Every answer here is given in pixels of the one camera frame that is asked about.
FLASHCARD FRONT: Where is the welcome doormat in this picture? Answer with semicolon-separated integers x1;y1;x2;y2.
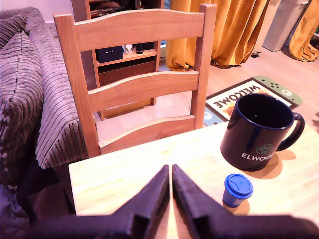
203;75;303;127

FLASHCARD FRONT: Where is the dark quilted blanket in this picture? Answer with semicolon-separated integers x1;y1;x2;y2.
0;184;31;239

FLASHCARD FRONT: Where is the blue coffee capsule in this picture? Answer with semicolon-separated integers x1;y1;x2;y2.
222;173;254;209

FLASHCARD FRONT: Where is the tall pale grey bin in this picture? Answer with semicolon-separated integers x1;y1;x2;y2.
262;0;310;53

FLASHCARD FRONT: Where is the grey corduroy cushion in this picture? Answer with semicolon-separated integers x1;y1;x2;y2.
0;31;44;190
0;13;28;49

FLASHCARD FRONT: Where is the grey corduroy sofa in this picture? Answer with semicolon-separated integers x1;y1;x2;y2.
0;6;89;192

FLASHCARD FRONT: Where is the dark blue Elwood mug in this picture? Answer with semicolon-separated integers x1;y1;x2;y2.
220;93;306;172

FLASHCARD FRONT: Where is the wide mustard yellow curtain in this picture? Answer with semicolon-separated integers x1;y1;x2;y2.
165;0;270;72

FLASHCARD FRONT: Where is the stack of dark books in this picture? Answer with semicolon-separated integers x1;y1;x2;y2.
89;0;132;19

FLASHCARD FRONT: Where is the dark storage box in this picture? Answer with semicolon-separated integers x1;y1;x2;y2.
95;46;124;64

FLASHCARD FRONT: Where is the narrow mustard yellow curtain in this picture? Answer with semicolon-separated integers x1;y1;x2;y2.
288;0;319;62

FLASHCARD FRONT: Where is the tall wooden bookshelf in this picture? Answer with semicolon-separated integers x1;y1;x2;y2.
71;0;165;120

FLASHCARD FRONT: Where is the wooden slat-back chair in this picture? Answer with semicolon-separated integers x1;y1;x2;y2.
53;3;218;159

